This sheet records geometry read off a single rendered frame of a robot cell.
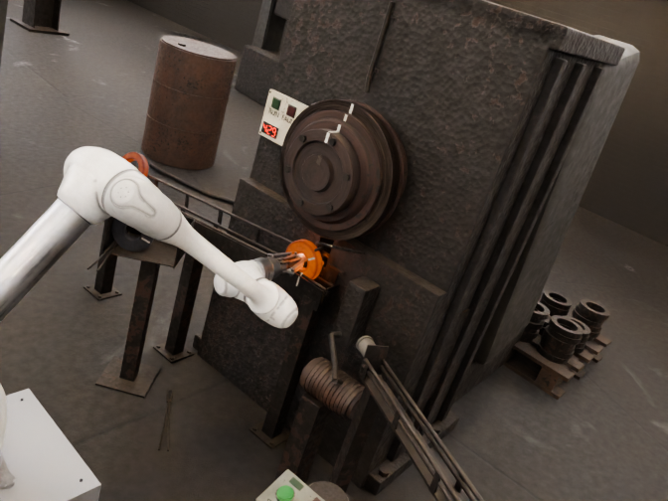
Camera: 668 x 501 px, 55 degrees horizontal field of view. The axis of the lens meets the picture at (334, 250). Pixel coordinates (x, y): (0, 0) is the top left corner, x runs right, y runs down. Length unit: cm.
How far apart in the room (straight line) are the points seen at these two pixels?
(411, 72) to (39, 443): 153
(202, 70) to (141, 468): 317
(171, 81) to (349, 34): 279
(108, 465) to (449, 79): 172
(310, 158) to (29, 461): 117
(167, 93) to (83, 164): 330
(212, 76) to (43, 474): 361
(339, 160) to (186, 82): 297
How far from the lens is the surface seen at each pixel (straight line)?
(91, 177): 167
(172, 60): 492
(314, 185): 208
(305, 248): 228
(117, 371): 281
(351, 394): 212
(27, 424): 189
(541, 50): 199
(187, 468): 246
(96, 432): 254
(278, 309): 194
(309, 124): 217
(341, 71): 232
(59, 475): 178
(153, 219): 159
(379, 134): 204
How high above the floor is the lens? 173
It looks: 23 degrees down
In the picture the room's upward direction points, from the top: 18 degrees clockwise
